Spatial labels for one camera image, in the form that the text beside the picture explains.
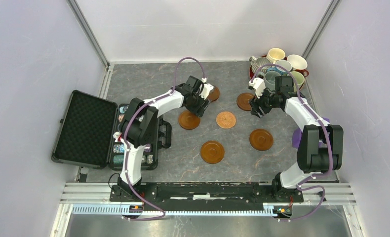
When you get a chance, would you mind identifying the brown wooden coaster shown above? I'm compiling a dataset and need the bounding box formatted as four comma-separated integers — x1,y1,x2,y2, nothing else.
236,92,254,111
207,86,220,102
200,141,225,164
249,129,274,151
178,111,201,130

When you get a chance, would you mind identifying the woven light brown coaster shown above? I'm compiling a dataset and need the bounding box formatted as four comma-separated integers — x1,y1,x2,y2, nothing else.
216,111,236,129

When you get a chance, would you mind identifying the white red mug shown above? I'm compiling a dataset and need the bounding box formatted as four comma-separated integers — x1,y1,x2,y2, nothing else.
287,54,310,77

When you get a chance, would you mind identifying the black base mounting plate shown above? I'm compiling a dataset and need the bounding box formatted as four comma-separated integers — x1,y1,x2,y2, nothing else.
110,182,304,210

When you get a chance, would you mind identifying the cream mug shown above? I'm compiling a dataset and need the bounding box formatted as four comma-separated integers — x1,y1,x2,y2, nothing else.
266,48,286,64

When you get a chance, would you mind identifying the grey ribbed mug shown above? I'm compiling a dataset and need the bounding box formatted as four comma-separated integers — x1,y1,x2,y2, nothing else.
249,56,272,74

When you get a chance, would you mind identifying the light green mug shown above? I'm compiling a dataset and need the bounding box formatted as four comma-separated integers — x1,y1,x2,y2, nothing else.
291,71,305,92

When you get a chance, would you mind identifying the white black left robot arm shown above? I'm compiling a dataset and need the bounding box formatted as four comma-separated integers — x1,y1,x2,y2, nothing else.
118,76,214,201

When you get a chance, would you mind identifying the black poker chip case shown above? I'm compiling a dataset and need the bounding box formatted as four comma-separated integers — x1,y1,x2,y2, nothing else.
108,104,172,171

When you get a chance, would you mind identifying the black foam-lined case lid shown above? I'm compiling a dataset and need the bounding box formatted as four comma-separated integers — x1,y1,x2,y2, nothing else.
51,90,118,169

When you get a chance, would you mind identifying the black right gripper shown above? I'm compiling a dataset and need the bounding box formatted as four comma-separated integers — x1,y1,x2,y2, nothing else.
248,85,279,119

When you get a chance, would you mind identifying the red round tray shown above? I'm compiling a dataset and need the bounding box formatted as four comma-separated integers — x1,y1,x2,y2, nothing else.
249,69,293,78

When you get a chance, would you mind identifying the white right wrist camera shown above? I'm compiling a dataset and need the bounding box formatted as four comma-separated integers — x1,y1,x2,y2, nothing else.
248,78,266,98

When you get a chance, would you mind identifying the brown wooden coaster back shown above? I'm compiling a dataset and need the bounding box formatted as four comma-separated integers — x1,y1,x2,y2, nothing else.
207,86,220,102

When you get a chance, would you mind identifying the blue patterned mug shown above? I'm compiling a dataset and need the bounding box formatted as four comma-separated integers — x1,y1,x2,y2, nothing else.
267,60,292,75

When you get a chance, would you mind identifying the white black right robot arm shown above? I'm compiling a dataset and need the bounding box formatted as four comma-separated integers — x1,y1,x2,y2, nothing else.
249,76,344,201

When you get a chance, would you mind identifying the aluminium frame rail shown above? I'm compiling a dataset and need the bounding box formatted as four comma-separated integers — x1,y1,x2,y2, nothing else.
59,182,357,217

